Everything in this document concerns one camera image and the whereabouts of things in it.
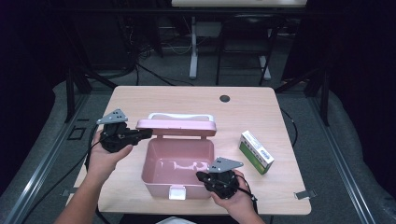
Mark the black floor cable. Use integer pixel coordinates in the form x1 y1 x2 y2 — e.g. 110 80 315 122
134 62 195 88

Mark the aluminium floor rail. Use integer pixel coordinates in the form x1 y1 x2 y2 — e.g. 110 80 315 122
0 92 92 224
309 94 377 224

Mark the black metal stand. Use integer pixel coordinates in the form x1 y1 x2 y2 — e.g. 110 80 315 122
64 66 118 124
275 66 331 127

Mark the black chair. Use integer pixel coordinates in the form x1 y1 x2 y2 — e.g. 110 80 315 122
215 13 281 87

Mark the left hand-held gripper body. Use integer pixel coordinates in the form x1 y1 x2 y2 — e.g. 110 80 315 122
96 108 139 153

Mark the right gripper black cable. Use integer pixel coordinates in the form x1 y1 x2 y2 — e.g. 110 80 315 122
234 174 260 216

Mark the green and white medicine box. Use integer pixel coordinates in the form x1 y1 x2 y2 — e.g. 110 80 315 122
238 130 275 175

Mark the white cloth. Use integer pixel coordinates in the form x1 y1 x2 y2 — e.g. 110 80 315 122
155 215 199 224

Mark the metal table bracket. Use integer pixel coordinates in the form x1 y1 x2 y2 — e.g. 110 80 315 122
60 187 78 198
293 189 317 201

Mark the white desk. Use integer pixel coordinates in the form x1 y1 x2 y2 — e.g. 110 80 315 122
171 0 306 81

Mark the person's left hand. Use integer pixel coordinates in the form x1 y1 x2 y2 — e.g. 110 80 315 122
88 130 134 181

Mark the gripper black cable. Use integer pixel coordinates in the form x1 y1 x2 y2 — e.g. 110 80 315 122
26 123 110 224
234 174 260 216

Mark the pink plastic storage box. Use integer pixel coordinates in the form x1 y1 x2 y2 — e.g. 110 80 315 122
135 112 218 201

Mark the black cable beside table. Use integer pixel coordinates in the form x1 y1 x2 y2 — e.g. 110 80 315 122
279 106 299 148

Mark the person's right hand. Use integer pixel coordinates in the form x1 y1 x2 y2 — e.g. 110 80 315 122
209 169 258 218

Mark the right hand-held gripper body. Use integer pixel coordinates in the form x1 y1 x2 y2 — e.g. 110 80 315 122
204 157 245 200

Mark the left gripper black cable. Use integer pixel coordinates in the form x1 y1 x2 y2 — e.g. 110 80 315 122
26 123 110 224

